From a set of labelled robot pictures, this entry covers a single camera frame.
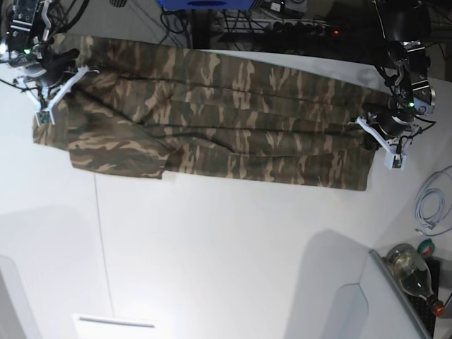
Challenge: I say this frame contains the green tape roll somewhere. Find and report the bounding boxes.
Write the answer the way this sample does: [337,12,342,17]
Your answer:
[417,238,436,258]

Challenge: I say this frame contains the white coiled cable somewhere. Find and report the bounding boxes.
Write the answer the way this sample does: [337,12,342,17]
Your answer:
[412,166,452,237]

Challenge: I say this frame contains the clear plastic bottle red cap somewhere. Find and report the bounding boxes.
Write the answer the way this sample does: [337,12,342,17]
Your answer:
[385,244,446,317]

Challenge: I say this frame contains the camouflage t-shirt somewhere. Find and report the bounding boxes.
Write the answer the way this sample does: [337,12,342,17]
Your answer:
[32,34,389,191]

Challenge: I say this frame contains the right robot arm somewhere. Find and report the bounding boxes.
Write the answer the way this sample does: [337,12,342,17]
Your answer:
[1,1,89,88]

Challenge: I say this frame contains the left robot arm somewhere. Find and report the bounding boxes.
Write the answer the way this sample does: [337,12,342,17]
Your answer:
[368,1,436,141]

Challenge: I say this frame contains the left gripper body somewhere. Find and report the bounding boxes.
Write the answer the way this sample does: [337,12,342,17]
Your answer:
[374,112,413,140]

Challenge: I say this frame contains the black power strip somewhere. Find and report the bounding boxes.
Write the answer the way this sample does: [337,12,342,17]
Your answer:
[270,20,344,37]

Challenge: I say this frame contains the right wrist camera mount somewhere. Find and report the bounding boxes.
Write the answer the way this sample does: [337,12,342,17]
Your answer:
[13,65,100,126]

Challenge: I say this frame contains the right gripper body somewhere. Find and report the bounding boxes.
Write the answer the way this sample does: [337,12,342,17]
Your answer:
[37,49,80,87]

